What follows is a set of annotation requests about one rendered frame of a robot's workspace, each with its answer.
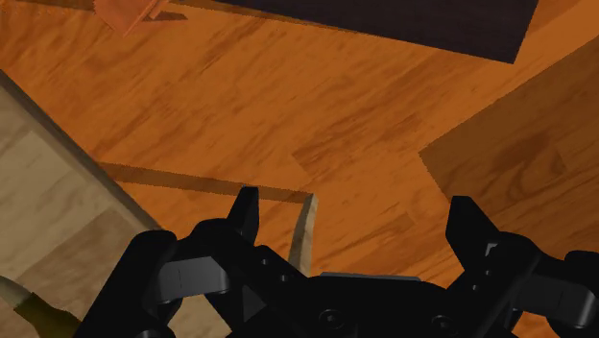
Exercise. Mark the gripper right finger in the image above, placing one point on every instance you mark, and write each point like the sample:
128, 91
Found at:
496, 267

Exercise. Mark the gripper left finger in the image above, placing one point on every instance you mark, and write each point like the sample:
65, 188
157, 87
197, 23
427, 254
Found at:
196, 281

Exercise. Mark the olive green bottle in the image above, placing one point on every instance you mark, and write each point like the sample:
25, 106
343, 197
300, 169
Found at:
44, 318

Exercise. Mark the light wooden table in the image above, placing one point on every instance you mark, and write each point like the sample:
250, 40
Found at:
47, 196

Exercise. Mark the orange flat block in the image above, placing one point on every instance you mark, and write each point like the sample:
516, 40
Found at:
126, 11

